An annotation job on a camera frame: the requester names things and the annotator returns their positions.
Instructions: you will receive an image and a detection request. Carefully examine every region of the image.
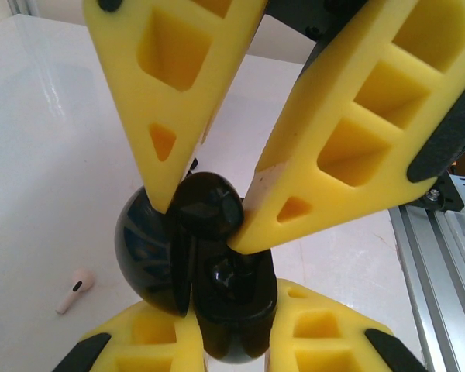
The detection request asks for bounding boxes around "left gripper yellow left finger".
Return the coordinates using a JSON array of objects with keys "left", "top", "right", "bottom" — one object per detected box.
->
[{"left": 52, "top": 299, "right": 209, "bottom": 372}]

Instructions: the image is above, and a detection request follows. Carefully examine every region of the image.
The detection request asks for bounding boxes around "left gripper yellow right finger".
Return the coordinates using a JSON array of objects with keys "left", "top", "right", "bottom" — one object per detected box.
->
[{"left": 263, "top": 277, "right": 430, "bottom": 372}]

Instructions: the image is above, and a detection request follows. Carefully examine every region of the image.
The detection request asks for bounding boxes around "pink wireless earbud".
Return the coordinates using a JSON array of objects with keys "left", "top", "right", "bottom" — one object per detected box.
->
[{"left": 56, "top": 267, "right": 96, "bottom": 315}]

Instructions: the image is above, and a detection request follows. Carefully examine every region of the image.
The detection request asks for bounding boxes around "black round charging case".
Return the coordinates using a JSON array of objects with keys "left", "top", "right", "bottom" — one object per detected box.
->
[{"left": 114, "top": 181, "right": 279, "bottom": 365}]

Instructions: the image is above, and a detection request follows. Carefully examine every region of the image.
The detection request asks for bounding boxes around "black wireless earbud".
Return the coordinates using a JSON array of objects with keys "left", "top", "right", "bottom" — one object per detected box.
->
[{"left": 170, "top": 171, "right": 245, "bottom": 253}]

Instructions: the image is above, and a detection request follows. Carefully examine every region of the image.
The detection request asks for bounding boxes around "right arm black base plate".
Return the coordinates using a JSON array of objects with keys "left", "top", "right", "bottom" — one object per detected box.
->
[{"left": 412, "top": 176, "right": 465, "bottom": 213}]

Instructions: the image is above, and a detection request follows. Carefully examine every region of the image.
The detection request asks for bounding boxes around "aluminium mounting rail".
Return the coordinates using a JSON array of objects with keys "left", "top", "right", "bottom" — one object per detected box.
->
[{"left": 389, "top": 205, "right": 465, "bottom": 372}]

